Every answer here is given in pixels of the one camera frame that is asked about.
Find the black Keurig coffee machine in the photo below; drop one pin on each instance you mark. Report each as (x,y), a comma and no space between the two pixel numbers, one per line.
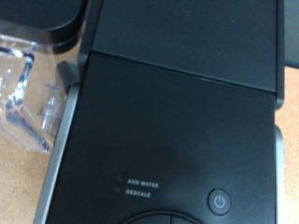
(171,124)

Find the grey partition panel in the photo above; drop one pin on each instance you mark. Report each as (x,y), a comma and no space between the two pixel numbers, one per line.
(292,31)

